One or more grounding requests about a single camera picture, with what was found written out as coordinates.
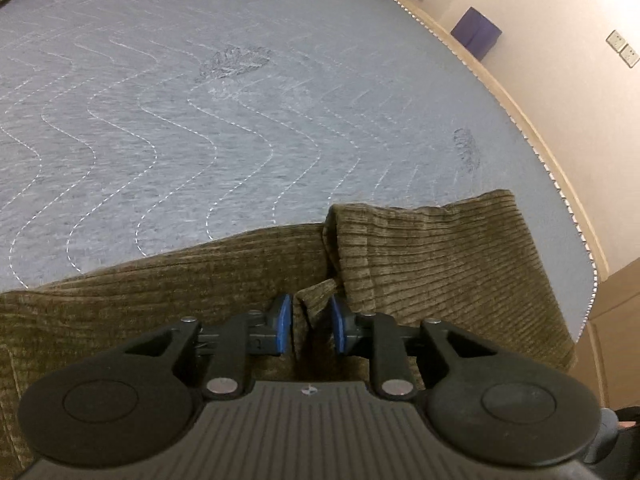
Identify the purple box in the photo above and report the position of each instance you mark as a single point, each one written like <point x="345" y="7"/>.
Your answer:
<point x="475" y="32"/>

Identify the white wall switch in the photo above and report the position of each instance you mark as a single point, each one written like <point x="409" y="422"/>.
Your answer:
<point x="616" y="40"/>
<point x="630" y="55"/>

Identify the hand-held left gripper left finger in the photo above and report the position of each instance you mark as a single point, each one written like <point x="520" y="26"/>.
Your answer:
<point x="284" y="322"/>

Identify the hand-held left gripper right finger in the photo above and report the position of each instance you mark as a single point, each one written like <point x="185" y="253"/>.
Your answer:
<point x="340" y="322"/>

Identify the cardboard box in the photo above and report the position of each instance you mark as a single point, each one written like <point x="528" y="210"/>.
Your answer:
<point x="617" y="320"/>

